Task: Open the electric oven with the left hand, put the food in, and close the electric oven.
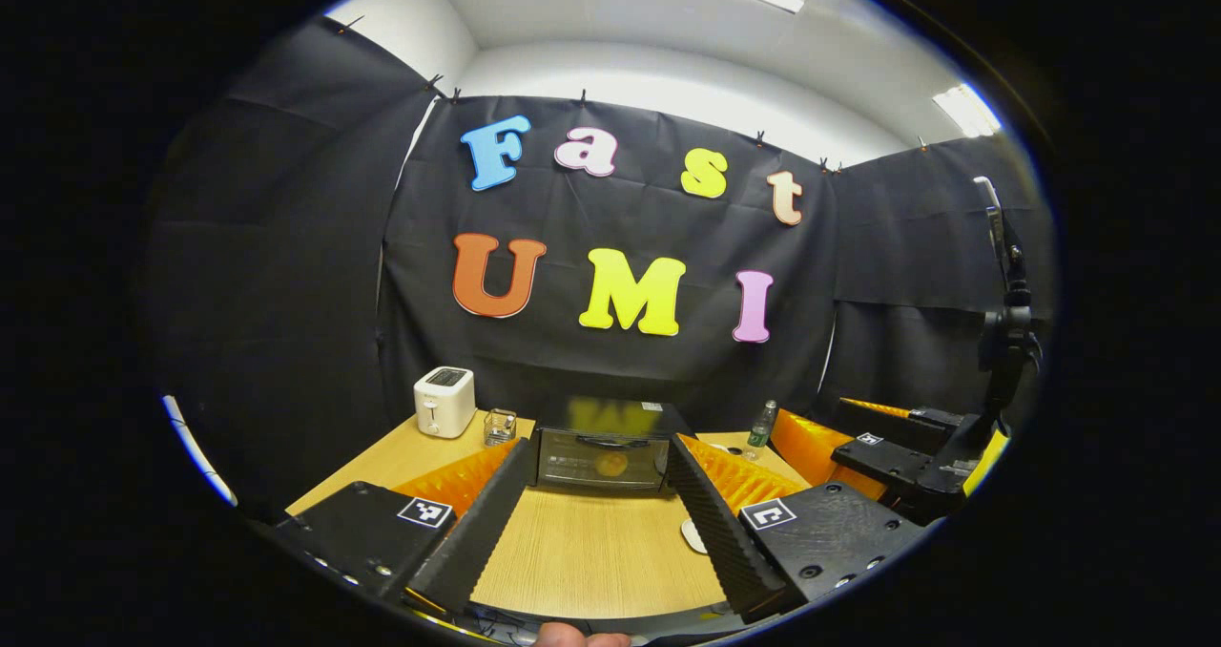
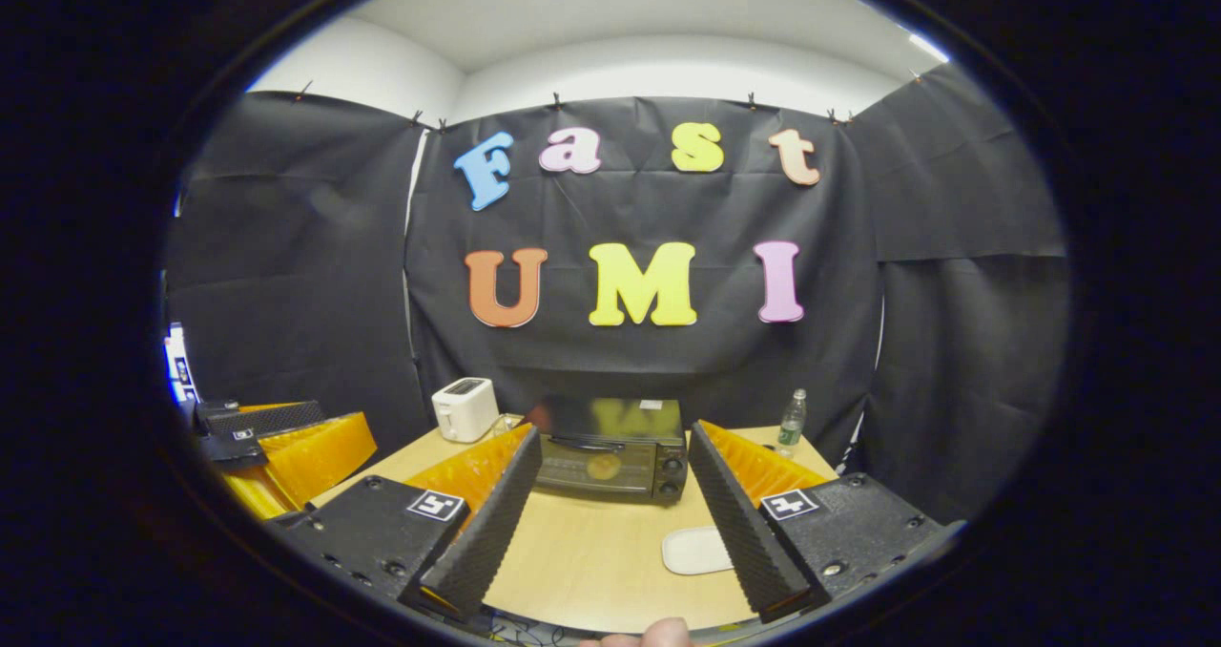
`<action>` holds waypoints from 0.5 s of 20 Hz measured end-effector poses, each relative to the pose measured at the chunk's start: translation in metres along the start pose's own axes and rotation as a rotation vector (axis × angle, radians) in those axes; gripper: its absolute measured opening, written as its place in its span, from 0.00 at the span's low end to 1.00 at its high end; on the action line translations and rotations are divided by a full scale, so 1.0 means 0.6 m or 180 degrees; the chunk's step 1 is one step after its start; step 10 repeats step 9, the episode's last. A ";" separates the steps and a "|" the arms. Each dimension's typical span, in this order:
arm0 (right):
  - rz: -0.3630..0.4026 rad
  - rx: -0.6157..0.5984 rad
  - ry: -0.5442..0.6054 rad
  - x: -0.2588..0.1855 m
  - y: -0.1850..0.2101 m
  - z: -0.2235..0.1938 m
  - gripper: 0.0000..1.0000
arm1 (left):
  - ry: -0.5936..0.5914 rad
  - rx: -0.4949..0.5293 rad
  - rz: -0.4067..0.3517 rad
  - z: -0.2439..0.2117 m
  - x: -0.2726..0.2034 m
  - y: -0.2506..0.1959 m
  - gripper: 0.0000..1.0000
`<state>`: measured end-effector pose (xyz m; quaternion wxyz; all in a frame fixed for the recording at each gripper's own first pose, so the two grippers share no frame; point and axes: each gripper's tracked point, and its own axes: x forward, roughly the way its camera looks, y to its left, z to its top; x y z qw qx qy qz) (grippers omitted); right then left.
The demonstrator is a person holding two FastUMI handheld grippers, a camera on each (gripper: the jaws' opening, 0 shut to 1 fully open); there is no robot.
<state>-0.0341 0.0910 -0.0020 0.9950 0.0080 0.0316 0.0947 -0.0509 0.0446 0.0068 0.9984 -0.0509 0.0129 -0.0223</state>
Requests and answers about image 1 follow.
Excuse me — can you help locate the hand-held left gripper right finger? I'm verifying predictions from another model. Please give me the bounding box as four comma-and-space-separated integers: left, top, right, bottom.
666, 433, 928, 624

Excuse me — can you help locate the black backdrop cloth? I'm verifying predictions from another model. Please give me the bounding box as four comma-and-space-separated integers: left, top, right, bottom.
143, 17, 1058, 524

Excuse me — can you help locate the black electric oven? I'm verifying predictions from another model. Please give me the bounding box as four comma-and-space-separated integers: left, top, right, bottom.
529, 399, 674, 493

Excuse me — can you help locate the clear plastic water bottle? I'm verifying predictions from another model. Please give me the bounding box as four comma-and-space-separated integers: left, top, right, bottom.
746, 400, 778, 462

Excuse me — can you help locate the white toaster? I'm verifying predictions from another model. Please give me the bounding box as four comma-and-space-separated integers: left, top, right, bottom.
413, 366, 476, 439

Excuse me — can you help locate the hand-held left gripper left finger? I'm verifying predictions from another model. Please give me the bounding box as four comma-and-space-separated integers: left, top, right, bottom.
270, 437, 537, 617

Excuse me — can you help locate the small ceiling light panel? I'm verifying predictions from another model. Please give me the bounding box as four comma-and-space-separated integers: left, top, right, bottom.
933, 82, 1003, 139

